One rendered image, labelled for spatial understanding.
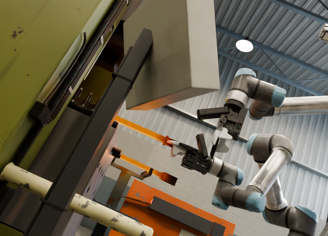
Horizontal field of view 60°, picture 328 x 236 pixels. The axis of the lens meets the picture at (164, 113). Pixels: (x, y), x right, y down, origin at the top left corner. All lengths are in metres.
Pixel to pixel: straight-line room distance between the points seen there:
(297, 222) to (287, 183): 8.58
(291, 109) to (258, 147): 0.33
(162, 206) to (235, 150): 5.45
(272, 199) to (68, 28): 1.28
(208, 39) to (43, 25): 0.54
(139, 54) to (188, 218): 4.11
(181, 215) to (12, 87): 4.02
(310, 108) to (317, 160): 9.70
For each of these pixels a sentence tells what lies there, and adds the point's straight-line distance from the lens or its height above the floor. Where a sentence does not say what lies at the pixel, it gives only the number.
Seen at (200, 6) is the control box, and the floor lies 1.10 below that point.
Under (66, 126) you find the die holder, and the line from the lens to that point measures 1.14.
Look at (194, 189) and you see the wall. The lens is 9.10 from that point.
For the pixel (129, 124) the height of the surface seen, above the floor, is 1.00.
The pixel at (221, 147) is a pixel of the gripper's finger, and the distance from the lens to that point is 1.07.
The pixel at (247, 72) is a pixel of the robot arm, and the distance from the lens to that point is 1.11.
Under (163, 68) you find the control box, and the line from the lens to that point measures 0.70.
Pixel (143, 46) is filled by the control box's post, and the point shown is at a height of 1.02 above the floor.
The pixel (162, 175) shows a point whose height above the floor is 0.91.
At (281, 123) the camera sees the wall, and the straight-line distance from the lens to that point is 10.71.
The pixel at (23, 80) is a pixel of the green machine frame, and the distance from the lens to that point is 0.91.
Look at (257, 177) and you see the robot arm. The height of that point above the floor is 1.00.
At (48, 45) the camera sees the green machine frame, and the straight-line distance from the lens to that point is 0.95.
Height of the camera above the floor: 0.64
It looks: 21 degrees up
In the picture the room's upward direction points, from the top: 25 degrees clockwise
